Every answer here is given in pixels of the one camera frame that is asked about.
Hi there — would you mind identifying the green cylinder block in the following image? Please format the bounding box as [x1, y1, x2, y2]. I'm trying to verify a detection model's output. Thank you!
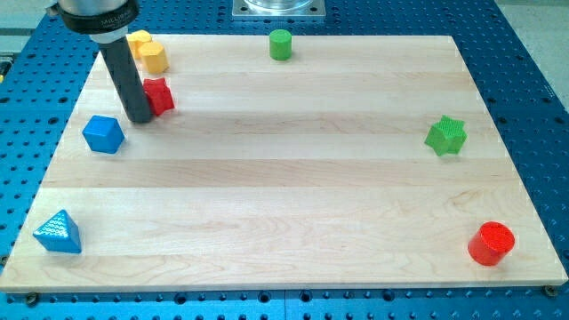
[268, 29, 293, 60]

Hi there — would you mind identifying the green star block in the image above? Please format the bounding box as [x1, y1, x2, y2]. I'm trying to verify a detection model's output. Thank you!
[424, 115, 468, 156]

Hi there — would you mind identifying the red cylinder block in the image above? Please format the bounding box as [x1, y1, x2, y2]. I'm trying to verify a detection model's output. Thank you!
[468, 221, 516, 266]

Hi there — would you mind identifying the yellow hexagon block front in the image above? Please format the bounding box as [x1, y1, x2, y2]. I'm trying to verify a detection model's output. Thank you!
[139, 42, 170, 74]

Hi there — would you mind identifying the red star block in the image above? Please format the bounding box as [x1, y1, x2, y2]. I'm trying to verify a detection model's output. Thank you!
[143, 78, 175, 116]

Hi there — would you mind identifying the yellow block behind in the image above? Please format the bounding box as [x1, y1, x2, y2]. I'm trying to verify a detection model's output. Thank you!
[126, 29, 152, 60]

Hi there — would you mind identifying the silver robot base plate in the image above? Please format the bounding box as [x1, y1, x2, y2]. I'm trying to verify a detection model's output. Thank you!
[232, 0, 326, 20]

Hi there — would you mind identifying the blue cube block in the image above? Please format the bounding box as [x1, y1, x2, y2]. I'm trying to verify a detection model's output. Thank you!
[82, 116, 124, 154]

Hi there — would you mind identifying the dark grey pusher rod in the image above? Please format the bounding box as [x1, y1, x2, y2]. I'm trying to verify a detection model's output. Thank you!
[91, 30, 153, 124]

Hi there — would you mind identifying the wooden board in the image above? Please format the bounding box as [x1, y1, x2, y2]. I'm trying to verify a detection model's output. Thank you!
[1, 35, 567, 292]

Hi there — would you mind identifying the blue triangle block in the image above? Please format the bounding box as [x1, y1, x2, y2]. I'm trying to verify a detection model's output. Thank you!
[33, 210, 82, 254]

